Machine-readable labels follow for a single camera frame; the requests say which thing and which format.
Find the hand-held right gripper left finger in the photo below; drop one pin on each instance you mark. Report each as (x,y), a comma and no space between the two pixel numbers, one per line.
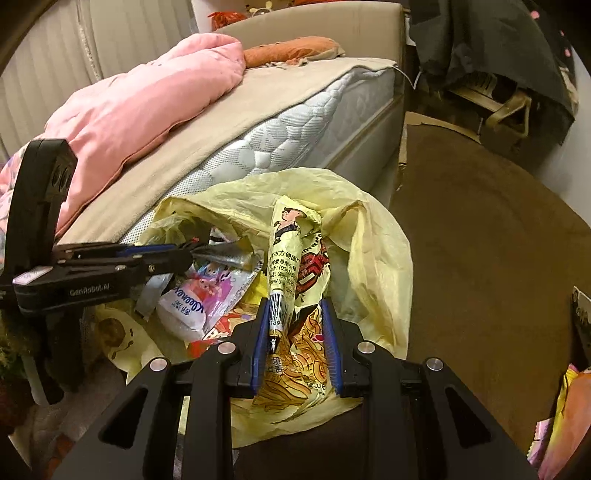
(261,350)

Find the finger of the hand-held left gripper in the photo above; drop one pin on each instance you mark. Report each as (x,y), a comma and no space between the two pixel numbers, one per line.
(157,270)
(143,251)

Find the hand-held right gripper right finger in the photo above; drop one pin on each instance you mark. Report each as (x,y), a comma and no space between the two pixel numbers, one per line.
(333,350)

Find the pink white tissue packet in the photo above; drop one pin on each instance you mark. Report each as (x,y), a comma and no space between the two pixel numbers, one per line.
(194,300)

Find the silver foil packet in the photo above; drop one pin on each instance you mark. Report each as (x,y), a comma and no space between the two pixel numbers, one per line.
(226,256)

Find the yellow cartoon noodle packet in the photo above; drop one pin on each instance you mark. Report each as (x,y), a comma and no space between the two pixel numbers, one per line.
(288,258)

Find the yellow plastic bag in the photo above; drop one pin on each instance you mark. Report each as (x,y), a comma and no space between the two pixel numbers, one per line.
(374,258)

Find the pile of snack wrappers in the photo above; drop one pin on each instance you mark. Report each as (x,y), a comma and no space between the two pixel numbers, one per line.
(572,415)

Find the pink floral quilt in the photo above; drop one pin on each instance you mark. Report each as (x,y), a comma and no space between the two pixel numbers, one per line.
(138,110)

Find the white pleated curtain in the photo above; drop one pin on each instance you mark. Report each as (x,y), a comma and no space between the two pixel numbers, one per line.
(69,55)

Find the bed with beige sheet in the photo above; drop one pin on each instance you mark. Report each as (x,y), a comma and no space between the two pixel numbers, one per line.
(258,101)

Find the small orange plastic bag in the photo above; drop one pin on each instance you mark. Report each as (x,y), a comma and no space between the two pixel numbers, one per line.
(226,18)

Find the orange pillow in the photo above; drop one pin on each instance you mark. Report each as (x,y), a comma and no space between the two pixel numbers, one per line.
(291,48)

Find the white bunny figure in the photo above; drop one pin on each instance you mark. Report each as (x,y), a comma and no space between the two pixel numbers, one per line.
(258,7)

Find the chair with dark jacket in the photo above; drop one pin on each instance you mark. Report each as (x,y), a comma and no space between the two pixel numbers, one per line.
(485,46)

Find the black garment with pink spots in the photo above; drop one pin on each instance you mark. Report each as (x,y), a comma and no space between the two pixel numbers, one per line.
(563,50)

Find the beige upholstered bed frame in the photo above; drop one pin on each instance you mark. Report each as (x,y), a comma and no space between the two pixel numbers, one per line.
(323,23)

